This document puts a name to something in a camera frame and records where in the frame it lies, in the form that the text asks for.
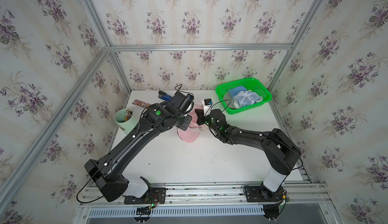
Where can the light blue baseball cap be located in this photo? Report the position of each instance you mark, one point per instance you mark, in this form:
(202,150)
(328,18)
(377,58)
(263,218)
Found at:
(240,97)

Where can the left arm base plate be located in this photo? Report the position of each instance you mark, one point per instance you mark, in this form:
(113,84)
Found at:
(151,197)

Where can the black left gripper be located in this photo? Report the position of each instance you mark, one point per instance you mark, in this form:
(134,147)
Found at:
(188,120)

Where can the pink baseball cap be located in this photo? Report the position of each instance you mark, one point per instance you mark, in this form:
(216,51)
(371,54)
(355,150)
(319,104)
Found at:
(194,130)

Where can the green plastic basket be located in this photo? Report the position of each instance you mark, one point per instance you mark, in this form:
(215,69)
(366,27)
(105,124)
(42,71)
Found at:
(227,91)

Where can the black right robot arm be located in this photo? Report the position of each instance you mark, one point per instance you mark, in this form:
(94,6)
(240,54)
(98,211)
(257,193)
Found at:
(281,152)

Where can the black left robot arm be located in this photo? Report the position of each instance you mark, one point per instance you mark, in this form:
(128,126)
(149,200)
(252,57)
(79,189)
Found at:
(107,172)

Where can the mint green pen cup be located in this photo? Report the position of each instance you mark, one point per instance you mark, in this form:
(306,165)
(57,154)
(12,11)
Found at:
(126,120)

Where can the aluminium mounting rail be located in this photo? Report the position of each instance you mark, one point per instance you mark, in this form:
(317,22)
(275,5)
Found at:
(224,193)

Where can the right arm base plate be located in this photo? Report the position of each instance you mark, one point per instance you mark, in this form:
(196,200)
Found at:
(260,194)

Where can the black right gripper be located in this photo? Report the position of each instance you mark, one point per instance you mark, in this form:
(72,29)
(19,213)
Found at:
(200,113)

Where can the blue black stapler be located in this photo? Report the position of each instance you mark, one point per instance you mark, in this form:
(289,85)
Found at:
(164,96)

